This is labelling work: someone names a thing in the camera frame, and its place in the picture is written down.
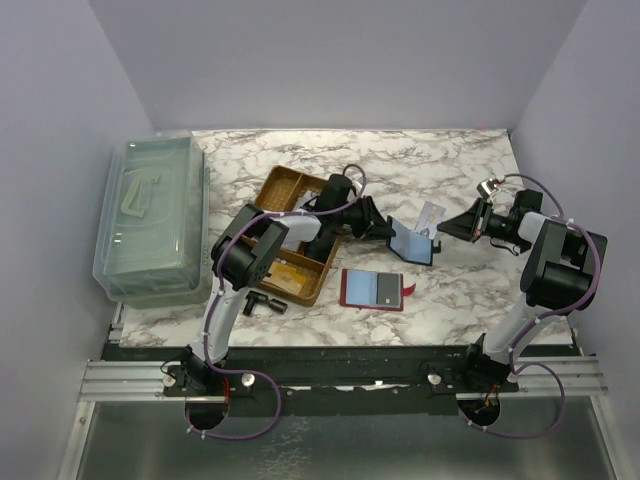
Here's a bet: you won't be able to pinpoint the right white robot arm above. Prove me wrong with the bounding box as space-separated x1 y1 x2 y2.
437 189 608 367

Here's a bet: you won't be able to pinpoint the grey VIP card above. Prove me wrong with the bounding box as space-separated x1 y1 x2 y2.
375 272 403 308

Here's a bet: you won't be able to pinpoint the woven wicker organizer tray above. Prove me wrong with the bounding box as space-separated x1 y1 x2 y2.
255 165 342 307

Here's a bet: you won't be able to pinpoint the black card holder in tray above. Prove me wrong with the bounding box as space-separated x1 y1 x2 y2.
303 229 339 264

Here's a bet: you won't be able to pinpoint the black T-shaped tool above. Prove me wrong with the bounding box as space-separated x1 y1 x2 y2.
242 290 288 316

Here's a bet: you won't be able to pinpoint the red card holder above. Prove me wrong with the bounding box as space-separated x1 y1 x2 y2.
339 269 416 312

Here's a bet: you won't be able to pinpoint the gold cards in tray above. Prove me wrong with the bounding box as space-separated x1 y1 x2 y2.
263 261 306 295

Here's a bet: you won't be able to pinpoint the aluminium frame rail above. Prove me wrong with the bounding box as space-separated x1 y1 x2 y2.
79 361 184 402

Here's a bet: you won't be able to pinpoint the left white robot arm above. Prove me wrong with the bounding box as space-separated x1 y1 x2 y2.
180 173 395 384

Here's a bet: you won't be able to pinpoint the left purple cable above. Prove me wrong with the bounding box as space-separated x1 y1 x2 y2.
184 163 370 441

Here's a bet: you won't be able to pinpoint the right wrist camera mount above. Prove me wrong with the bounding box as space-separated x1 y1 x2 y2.
476 177 505 201

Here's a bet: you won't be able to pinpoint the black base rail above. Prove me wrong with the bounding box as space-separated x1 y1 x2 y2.
100 344 598 417

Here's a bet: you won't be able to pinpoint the purple cable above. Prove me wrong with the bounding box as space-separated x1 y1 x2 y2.
457 173 602 439
184 163 370 441

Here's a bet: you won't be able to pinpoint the clear plastic storage box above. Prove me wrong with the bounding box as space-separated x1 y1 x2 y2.
92 131 210 309

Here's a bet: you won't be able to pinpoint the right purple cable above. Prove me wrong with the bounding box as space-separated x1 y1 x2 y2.
457 173 602 439

